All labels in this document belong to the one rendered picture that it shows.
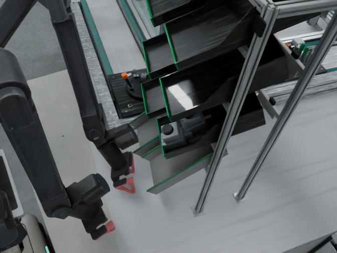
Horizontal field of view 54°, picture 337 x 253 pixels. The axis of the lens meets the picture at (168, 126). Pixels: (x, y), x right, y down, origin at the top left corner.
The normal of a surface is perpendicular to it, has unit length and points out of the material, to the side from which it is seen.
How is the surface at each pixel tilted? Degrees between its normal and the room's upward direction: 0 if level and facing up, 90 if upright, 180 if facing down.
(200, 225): 0
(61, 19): 63
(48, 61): 0
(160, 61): 25
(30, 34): 0
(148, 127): 45
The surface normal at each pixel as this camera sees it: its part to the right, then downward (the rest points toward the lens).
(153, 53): -0.34, -0.52
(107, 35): 0.08, -0.62
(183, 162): -0.64, -0.37
